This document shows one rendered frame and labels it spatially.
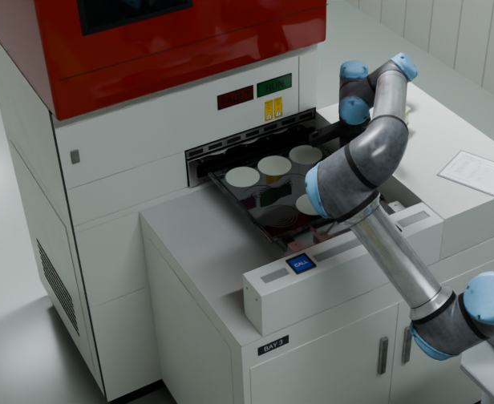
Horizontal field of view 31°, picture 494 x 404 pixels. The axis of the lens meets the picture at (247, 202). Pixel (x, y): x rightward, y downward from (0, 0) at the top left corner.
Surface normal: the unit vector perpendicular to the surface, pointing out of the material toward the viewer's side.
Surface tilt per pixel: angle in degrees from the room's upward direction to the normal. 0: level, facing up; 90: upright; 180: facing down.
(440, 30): 90
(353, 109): 90
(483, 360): 0
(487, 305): 40
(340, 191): 74
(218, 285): 0
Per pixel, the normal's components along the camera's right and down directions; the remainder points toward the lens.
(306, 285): 0.48, 0.52
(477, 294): -0.56, -0.36
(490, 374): -0.04, -0.79
